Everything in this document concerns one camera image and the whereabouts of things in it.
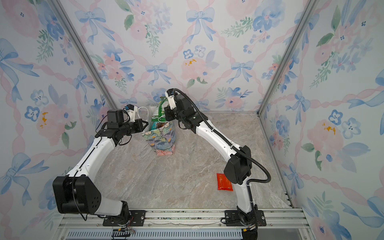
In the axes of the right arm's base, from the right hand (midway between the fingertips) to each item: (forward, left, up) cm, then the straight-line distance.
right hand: (164, 107), depth 79 cm
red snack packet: (-28, -32, -31) cm, 53 cm away
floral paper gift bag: (-10, +2, -11) cm, 15 cm away
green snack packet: (-2, +3, -3) cm, 5 cm away
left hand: (-4, +10, -7) cm, 12 cm away
